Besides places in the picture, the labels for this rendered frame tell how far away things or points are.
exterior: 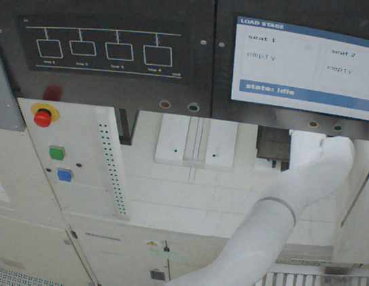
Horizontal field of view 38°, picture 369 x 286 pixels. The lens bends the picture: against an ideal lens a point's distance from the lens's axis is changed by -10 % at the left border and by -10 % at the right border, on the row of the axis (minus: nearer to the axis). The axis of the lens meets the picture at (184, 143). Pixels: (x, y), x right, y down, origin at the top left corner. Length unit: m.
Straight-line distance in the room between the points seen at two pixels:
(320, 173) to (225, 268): 0.31
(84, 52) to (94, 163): 0.39
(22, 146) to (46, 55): 0.36
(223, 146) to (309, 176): 0.56
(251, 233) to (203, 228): 0.62
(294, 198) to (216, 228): 0.53
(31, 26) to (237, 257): 0.51
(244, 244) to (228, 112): 0.25
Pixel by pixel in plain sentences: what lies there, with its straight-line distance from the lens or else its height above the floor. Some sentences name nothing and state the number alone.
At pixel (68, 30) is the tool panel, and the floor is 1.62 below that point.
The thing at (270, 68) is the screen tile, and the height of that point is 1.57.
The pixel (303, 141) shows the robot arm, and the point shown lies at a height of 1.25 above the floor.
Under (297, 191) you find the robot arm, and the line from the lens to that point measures 1.07.
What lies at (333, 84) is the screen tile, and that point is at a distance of 0.96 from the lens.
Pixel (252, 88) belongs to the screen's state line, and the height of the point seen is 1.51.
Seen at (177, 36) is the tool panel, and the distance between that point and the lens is 0.90.
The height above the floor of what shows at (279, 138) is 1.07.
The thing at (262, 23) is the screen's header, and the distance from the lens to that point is 0.86.
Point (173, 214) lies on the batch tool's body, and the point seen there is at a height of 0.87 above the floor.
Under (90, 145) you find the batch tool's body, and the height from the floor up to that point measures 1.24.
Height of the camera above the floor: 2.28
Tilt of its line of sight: 58 degrees down
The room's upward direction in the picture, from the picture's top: 1 degrees counter-clockwise
